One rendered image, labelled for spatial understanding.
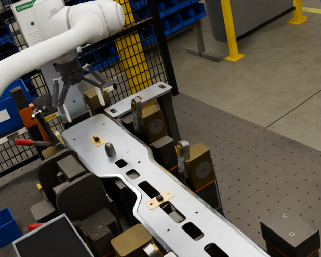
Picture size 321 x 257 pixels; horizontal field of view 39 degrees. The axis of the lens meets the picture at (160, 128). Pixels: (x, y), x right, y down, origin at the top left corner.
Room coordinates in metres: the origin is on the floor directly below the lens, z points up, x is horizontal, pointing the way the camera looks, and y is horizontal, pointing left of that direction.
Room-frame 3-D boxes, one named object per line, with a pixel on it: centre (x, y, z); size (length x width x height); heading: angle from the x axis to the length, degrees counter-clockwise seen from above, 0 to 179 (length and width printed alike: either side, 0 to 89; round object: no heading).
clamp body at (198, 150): (1.17, -0.09, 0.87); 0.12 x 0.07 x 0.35; 113
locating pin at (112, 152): (1.36, 0.19, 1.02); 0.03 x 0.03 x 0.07
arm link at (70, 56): (1.47, 0.24, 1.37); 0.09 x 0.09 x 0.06
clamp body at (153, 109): (1.51, 0.02, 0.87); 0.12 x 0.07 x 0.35; 113
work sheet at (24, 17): (2.02, 0.36, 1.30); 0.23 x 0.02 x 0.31; 113
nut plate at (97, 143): (1.47, 0.24, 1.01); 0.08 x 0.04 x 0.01; 23
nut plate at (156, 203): (1.04, 0.06, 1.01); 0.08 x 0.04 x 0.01; 113
